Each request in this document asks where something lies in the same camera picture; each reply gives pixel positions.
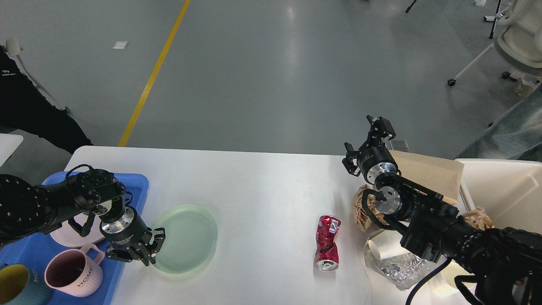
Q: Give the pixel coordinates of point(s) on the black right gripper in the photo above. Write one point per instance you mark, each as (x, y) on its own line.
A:
(376, 160)

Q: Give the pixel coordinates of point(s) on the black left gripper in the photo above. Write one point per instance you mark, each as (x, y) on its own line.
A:
(128, 234)

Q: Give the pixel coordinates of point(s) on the light green plate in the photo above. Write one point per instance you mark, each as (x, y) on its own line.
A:
(191, 235)

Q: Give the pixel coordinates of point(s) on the pink mug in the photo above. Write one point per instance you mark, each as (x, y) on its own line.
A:
(76, 272)

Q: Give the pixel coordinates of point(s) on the teal mug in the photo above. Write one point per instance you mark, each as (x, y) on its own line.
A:
(20, 285)

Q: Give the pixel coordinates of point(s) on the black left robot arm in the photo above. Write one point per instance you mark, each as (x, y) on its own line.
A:
(78, 199)

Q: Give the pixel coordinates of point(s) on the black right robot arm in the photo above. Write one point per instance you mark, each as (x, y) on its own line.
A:
(504, 265)

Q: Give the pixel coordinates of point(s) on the pink plate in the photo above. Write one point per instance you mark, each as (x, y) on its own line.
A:
(68, 237)

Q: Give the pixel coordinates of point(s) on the brown paper bag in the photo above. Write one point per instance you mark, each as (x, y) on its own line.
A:
(438, 174)

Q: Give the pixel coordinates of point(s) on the blue plastic tray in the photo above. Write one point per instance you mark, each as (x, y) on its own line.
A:
(37, 250)

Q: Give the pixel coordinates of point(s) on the white paper cup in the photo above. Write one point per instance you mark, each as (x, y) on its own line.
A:
(449, 273)
(384, 247)

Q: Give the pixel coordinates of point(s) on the crushed red soda can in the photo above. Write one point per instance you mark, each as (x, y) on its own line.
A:
(326, 256)

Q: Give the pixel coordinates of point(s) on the crumpled clear plastic wrap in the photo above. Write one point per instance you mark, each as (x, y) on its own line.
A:
(403, 271)

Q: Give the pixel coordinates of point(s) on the person in grey hoodie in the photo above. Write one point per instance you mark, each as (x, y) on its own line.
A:
(516, 135)

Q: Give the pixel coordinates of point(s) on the white plastic bin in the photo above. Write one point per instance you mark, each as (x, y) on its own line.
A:
(510, 191)

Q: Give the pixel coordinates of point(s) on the white paper cup lower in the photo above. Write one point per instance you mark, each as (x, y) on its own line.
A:
(449, 273)

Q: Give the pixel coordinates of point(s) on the person in black clothes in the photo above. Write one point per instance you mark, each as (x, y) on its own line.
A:
(23, 107)

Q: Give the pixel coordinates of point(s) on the white office chair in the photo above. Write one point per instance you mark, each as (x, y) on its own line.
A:
(519, 44)

